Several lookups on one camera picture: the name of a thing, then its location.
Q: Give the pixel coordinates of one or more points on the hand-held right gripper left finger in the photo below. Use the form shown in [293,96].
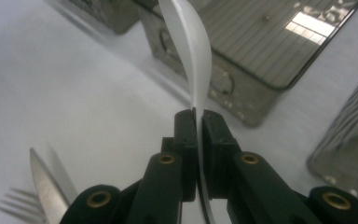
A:
[186,140]

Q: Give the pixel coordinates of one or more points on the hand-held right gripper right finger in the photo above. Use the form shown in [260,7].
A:
[217,149]

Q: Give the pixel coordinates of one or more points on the white spoon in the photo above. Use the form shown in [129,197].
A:
[195,46]

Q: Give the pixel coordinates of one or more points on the white table mat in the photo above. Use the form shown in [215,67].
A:
[74,93]

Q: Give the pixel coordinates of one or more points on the metal fork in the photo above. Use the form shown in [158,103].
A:
[21,203]

